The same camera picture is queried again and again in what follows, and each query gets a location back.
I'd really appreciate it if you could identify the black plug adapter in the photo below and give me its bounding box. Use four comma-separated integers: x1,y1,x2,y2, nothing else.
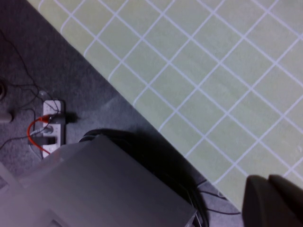
50,113,79,124

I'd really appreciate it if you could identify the white power strip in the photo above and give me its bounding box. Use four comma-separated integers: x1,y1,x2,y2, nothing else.
28,99,66,159

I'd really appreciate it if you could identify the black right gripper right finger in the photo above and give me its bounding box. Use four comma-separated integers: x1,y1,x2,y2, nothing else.
268,174,303,227

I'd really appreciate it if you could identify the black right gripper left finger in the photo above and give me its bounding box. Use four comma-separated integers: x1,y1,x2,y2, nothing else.
242,175,299,227

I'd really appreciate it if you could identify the grey metal box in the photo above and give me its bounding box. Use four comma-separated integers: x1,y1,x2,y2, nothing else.
0,136,198,227

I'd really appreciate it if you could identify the green checkered tablecloth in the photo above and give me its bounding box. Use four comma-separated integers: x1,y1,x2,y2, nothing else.
26,0,303,213

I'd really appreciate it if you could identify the orange cable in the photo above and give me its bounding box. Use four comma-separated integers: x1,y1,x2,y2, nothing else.
27,115,52,155

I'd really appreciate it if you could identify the grey cylinder foot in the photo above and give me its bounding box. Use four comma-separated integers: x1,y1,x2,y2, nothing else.
0,112,14,124

